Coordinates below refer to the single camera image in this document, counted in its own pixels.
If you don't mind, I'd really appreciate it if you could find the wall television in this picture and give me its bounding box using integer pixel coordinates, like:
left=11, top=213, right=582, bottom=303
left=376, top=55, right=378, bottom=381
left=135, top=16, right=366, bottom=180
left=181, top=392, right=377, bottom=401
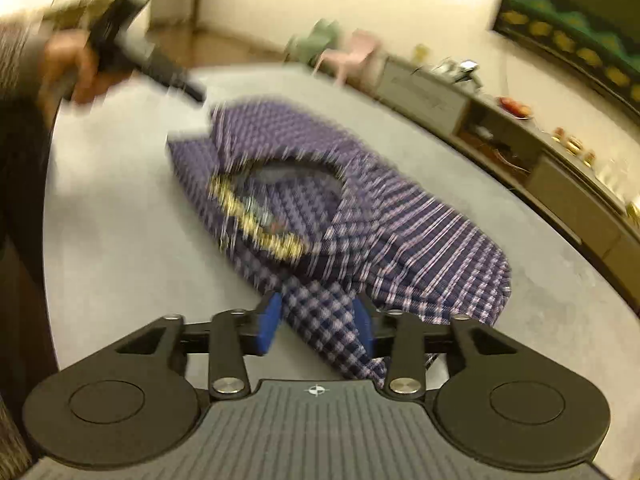
left=492, top=0, right=640, bottom=121

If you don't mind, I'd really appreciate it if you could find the person's torso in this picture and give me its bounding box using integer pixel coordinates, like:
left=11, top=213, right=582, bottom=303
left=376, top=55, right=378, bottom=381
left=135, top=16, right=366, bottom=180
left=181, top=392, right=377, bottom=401
left=0, top=85, right=61, bottom=466

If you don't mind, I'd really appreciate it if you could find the green plastic chair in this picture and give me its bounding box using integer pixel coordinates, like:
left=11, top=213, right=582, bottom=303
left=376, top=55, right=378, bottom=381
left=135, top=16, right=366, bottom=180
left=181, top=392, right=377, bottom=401
left=287, top=19, right=344, bottom=64

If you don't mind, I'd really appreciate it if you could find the set of glass cups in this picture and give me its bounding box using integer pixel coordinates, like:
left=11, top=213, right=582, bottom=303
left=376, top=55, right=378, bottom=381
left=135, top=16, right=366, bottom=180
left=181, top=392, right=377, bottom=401
left=597, top=157, right=629, bottom=196

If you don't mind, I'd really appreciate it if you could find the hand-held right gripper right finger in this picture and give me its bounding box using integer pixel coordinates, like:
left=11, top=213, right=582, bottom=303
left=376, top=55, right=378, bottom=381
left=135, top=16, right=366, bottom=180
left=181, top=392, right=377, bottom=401
left=352, top=292, right=518, bottom=397

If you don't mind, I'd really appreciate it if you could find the handheld device with screen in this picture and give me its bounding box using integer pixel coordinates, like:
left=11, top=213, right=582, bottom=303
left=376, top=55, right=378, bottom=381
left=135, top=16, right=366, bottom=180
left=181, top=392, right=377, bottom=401
left=452, top=60, right=484, bottom=86

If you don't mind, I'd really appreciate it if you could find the long grey sideboard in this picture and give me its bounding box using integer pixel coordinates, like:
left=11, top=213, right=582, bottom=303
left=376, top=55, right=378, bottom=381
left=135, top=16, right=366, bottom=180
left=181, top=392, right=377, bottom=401
left=375, top=54, right=640, bottom=301

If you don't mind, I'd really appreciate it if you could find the navy plaid shirt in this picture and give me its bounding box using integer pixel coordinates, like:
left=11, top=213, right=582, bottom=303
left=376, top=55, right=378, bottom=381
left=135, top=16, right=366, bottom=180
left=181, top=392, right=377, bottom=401
left=166, top=100, right=513, bottom=386

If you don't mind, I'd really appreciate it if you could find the pink plastic chair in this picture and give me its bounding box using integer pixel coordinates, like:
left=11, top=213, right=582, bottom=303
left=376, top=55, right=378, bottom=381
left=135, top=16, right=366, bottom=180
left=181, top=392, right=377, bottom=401
left=312, top=30, right=381, bottom=86

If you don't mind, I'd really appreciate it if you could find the person's left hand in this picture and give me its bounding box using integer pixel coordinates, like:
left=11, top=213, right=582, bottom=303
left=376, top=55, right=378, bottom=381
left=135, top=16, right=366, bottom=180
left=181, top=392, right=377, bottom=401
left=42, top=29, right=108, bottom=107

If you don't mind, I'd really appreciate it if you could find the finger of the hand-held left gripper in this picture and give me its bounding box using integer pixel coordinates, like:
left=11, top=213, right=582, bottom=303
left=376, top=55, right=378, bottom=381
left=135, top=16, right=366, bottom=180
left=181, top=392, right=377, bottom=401
left=145, top=55, right=208, bottom=106

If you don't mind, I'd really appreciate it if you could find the red plate of fruit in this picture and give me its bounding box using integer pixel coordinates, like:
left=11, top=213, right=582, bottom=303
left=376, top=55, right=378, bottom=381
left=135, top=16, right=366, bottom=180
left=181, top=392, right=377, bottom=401
left=497, top=96, right=534, bottom=120

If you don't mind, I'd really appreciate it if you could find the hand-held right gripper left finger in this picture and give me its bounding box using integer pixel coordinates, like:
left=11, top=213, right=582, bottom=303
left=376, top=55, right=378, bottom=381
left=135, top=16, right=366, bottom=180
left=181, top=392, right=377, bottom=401
left=115, top=291, right=284, bottom=402

